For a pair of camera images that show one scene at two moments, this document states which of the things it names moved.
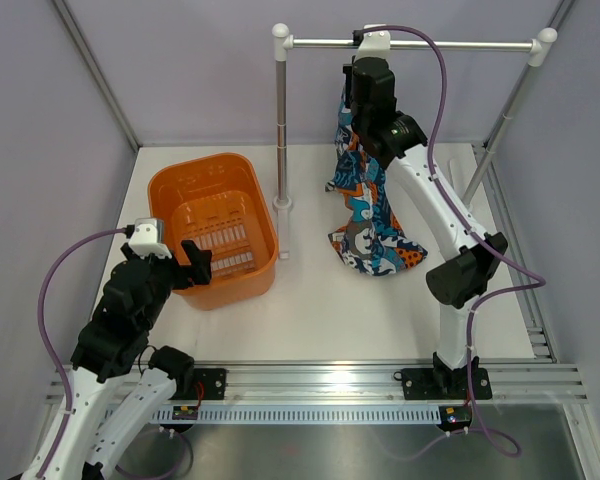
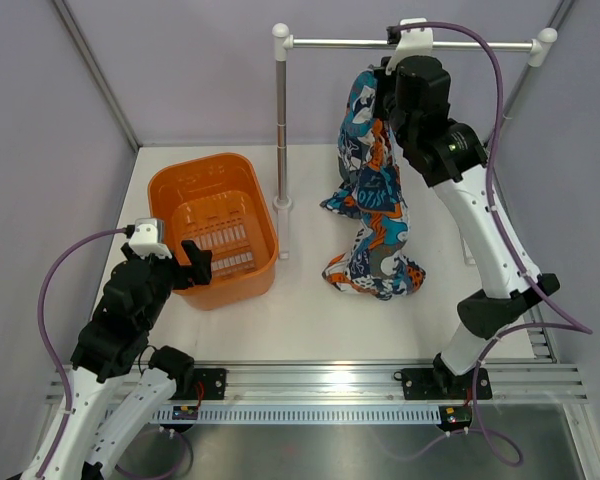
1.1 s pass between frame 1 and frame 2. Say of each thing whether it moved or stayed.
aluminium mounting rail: stayed
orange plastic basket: stayed
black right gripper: moved
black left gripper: stayed
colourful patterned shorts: moved
